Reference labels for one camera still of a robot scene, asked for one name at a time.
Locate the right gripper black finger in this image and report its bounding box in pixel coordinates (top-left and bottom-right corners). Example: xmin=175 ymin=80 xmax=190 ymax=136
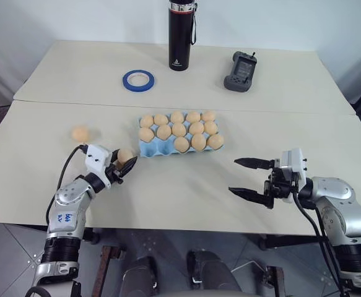
xmin=228 ymin=186 xmax=274 ymax=209
xmin=233 ymin=157 xmax=276 ymax=171

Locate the rusty metal table leg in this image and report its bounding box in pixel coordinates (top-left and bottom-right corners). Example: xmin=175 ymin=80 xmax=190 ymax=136
xmin=99 ymin=244 xmax=128 ymax=297
xmin=254 ymin=264 xmax=285 ymax=297

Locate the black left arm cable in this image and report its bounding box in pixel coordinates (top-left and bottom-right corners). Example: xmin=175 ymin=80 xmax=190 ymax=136
xmin=45 ymin=144 xmax=89 ymax=232

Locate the blue tape roll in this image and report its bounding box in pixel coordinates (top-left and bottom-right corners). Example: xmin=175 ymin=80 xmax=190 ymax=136
xmin=121 ymin=69 xmax=157 ymax=92

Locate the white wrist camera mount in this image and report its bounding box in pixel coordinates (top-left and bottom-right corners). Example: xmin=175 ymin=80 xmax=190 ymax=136
xmin=84 ymin=143 xmax=113 ymax=188
xmin=279 ymin=147 xmax=308 ymax=204

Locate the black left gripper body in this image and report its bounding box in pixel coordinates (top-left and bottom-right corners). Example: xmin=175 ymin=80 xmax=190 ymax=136
xmin=105 ymin=160 xmax=126 ymax=184

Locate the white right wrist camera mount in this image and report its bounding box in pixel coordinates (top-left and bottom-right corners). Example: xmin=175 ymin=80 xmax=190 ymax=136
xmin=279 ymin=147 xmax=308 ymax=204

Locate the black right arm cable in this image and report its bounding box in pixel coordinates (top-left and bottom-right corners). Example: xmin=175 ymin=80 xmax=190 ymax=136
xmin=291 ymin=182 xmax=354 ymax=297

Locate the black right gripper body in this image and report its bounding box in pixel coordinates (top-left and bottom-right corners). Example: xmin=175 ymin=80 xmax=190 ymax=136
xmin=263 ymin=158 xmax=299 ymax=202

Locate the black table caster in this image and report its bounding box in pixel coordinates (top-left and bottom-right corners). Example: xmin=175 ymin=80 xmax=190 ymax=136
xmin=82 ymin=228 xmax=101 ymax=245

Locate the black thermos bottle with strap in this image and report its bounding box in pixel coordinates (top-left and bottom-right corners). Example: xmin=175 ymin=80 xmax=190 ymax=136
xmin=168 ymin=0 xmax=198 ymax=71

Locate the grey handheld controller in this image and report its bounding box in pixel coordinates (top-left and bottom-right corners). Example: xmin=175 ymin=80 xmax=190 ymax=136
xmin=223 ymin=51 xmax=258 ymax=93

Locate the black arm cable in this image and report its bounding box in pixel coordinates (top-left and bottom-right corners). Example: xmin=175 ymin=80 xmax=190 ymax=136
xmin=45 ymin=144 xmax=89 ymax=232
xmin=291 ymin=182 xmax=354 ymax=297

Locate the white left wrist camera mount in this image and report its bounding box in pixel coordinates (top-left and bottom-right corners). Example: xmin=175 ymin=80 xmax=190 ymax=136
xmin=84 ymin=143 xmax=113 ymax=188

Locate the blue egg carton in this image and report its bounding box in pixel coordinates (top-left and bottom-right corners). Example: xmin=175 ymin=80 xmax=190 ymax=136
xmin=137 ymin=112 xmax=225 ymax=158

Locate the dark rounded shape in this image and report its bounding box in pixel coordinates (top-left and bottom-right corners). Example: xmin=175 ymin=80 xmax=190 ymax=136
xmin=120 ymin=256 xmax=158 ymax=297
xmin=186 ymin=249 xmax=242 ymax=293

